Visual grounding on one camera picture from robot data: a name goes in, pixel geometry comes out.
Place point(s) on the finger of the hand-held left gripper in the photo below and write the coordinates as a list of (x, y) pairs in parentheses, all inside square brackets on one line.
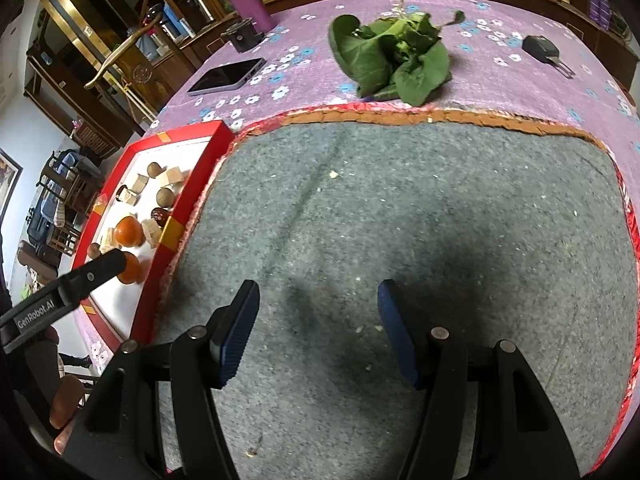
[(92, 275)]

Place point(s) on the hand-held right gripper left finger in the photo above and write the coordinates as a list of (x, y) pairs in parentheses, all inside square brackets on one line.
[(240, 330)]

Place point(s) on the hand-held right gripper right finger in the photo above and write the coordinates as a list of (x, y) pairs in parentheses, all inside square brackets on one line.
[(400, 335)]

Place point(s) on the brown round longan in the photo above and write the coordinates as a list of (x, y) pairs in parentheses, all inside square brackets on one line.
[(156, 169), (165, 197), (94, 250)]

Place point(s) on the pale sugarcane chunk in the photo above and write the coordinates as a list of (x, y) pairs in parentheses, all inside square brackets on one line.
[(173, 176), (140, 184), (108, 241), (128, 196), (152, 232)]

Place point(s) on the orange tangerine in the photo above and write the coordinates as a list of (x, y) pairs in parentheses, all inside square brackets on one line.
[(127, 232), (132, 269)]

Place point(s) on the red dried date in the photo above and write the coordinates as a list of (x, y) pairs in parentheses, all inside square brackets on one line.
[(160, 215)]

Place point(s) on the red box with white inside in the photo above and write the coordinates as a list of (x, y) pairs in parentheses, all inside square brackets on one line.
[(195, 185)]

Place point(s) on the grey mat with red border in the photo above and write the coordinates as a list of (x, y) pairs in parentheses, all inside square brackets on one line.
[(400, 210)]

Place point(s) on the wooden chair with curved back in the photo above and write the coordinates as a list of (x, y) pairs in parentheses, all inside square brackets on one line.
[(125, 60)]

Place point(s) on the black smartphone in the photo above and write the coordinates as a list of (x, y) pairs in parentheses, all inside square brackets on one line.
[(225, 77)]

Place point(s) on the purple floral tablecloth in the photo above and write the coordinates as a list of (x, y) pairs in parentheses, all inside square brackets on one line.
[(500, 90)]

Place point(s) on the green leafy vegetable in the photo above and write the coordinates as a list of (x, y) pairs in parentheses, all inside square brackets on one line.
[(380, 60)]

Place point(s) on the small black container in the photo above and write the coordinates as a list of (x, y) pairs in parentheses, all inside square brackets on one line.
[(242, 36)]

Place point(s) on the steel vacuum flask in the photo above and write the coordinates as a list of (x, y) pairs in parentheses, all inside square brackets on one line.
[(199, 5)]

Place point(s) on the black car key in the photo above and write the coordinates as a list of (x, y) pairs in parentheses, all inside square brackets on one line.
[(540, 46)]

